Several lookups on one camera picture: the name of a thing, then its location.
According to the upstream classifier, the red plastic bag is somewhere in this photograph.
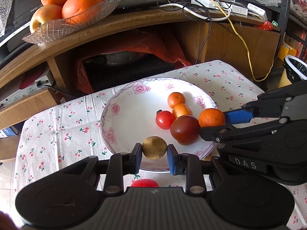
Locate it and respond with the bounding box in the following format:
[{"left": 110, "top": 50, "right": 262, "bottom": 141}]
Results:
[{"left": 75, "top": 29, "right": 191, "bottom": 94}]

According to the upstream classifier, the small red toy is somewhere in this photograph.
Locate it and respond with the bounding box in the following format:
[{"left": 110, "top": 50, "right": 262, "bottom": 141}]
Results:
[{"left": 254, "top": 21, "right": 273, "bottom": 31}]

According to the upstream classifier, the white lace cloth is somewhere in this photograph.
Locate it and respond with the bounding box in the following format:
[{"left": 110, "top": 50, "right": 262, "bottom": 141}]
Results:
[{"left": 1, "top": 0, "right": 13, "bottom": 36}]

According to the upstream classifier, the cherry print tablecloth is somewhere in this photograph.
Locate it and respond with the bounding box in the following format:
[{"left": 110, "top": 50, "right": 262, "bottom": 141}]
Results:
[{"left": 13, "top": 60, "right": 307, "bottom": 230}]

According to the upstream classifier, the large orange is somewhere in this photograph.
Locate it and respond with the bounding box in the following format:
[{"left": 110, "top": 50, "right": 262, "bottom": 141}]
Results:
[{"left": 198, "top": 108, "right": 226, "bottom": 127}]

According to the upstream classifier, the red tomato front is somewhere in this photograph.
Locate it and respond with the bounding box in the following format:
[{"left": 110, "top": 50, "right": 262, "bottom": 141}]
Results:
[{"left": 155, "top": 110, "right": 175, "bottom": 130}]

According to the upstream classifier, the white power strip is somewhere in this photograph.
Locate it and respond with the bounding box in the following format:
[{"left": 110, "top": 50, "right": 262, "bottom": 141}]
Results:
[{"left": 191, "top": 0, "right": 267, "bottom": 20}]

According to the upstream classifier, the yellow trash bin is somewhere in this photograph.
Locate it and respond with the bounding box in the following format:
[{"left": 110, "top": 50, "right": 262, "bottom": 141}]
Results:
[{"left": 277, "top": 55, "right": 307, "bottom": 88}]

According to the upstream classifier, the wooden tv stand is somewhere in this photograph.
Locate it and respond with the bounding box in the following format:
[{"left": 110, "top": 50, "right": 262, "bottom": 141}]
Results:
[{"left": 0, "top": 7, "right": 281, "bottom": 163}]

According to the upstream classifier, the small tangerine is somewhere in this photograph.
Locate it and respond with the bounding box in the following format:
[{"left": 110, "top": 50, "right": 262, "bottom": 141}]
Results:
[
  {"left": 172, "top": 103, "right": 192, "bottom": 118},
  {"left": 168, "top": 92, "right": 186, "bottom": 108}
]

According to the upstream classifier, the glass fruit dish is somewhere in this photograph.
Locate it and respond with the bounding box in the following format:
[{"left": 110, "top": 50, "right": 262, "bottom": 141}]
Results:
[{"left": 22, "top": 0, "right": 119, "bottom": 44}]

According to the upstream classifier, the dark red tomato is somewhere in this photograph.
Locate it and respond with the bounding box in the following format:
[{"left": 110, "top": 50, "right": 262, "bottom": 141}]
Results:
[{"left": 170, "top": 115, "right": 200, "bottom": 146}]

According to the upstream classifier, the silver media player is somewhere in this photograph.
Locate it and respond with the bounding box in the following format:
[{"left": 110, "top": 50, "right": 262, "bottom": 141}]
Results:
[{"left": 1, "top": 67, "right": 55, "bottom": 109}]

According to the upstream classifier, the black television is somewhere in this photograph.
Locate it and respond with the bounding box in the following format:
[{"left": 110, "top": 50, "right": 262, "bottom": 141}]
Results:
[{"left": 1, "top": 0, "right": 42, "bottom": 67}]

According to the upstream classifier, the dark brown round fruit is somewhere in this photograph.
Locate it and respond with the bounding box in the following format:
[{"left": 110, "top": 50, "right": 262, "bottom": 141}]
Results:
[{"left": 142, "top": 136, "right": 167, "bottom": 160}]

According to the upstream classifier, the blue white box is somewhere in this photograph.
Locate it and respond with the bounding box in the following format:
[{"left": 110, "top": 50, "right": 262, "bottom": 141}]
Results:
[{"left": 0, "top": 126, "right": 19, "bottom": 138}]

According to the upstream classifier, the white floral porcelain bowl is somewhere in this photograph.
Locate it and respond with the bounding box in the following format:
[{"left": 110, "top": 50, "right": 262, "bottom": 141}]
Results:
[{"left": 100, "top": 77, "right": 215, "bottom": 159}]

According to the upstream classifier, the yellow cable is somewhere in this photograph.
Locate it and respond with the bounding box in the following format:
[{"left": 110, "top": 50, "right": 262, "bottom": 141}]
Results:
[{"left": 112, "top": 0, "right": 275, "bottom": 82}]

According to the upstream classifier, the yellow apple in dish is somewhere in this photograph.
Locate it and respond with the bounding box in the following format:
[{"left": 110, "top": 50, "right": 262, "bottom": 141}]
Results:
[{"left": 29, "top": 4, "right": 62, "bottom": 33}]

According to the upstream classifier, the orange in dish front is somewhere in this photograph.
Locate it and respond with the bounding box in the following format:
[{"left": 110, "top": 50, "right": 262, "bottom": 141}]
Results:
[{"left": 61, "top": 0, "right": 106, "bottom": 24}]

